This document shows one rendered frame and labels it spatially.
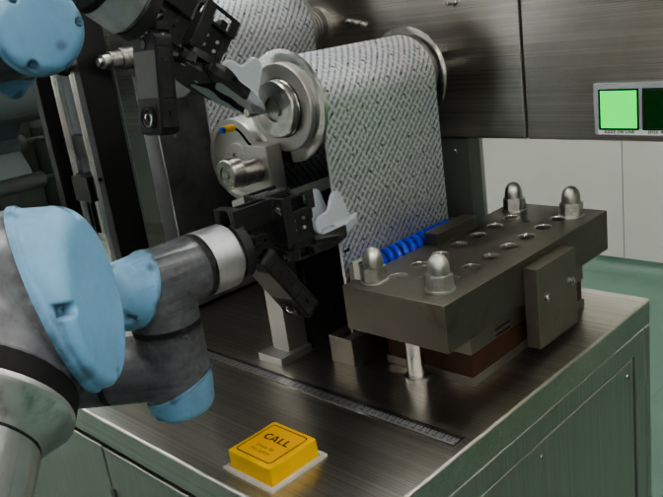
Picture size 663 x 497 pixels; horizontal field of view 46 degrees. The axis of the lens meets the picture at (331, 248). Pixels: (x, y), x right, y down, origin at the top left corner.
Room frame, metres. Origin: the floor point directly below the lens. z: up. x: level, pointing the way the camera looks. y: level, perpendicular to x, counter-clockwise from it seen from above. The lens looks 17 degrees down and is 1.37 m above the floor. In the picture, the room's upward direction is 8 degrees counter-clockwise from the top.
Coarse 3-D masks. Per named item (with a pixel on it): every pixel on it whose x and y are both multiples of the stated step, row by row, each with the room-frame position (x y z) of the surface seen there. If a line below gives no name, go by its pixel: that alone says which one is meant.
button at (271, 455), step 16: (272, 432) 0.77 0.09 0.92; (288, 432) 0.76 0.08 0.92; (240, 448) 0.74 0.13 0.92; (256, 448) 0.74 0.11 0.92; (272, 448) 0.73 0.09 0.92; (288, 448) 0.73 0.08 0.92; (304, 448) 0.73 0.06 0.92; (240, 464) 0.73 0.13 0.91; (256, 464) 0.71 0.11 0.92; (272, 464) 0.70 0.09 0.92; (288, 464) 0.71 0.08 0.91; (304, 464) 0.73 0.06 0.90; (272, 480) 0.70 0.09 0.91
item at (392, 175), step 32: (384, 128) 1.06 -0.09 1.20; (416, 128) 1.10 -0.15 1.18; (352, 160) 1.01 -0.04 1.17; (384, 160) 1.05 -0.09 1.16; (416, 160) 1.10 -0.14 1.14; (352, 192) 1.00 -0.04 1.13; (384, 192) 1.05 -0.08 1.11; (416, 192) 1.09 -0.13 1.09; (384, 224) 1.04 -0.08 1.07; (416, 224) 1.09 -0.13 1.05; (352, 256) 0.99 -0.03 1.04
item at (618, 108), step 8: (600, 96) 1.04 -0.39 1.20; (608, 96) 1.03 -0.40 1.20; (616, 96) 1.02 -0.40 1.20; (624, 96) 1.02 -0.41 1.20; (632, 96) 1.01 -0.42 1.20; (600, 104) 1.04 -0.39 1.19; (608, 104) 1.03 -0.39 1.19; (616, 104) 1.02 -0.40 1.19; (624, 104) 1.02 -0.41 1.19; (632, 104) 1.01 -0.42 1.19; (608, 112) 1.03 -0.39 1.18; (616, 112) 1.02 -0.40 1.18; (624, 112) 1.02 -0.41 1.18; (632, 112) 1.01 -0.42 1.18; (608, 120) 1.03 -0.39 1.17; (616, 120) 1.02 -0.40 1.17; (624, 120) 1.02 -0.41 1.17; (632, 120) 1.01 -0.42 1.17
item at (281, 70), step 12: (264, 72) 1.03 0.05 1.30; (276, 72) 1.01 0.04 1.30; (288, 72) 1.00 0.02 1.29; (300, 84) 0.98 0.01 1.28; (300, 96) 0.99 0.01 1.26; (312, 96) 0.98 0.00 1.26; (312, 108) 0.97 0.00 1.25; (312, 120) 0.98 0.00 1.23; (264, 132) 1.04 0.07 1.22; (300, 132) 0.99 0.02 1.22; (312, 132) 0.98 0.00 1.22; (288, 144) 1.01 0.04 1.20; (300, 144) 0.99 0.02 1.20
